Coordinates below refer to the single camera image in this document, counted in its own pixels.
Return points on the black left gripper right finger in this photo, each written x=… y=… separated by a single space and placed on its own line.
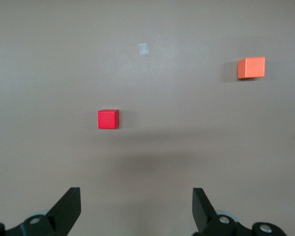
x=206 y=216

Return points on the red wooden cube block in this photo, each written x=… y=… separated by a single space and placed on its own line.
x=108 y=119

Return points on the clear tape patch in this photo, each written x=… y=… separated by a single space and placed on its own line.
x=143 y=49

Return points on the orange wooden cube block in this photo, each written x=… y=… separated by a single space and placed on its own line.
x=252 y=67

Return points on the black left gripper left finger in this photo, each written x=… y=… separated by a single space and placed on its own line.
x=61 y=216

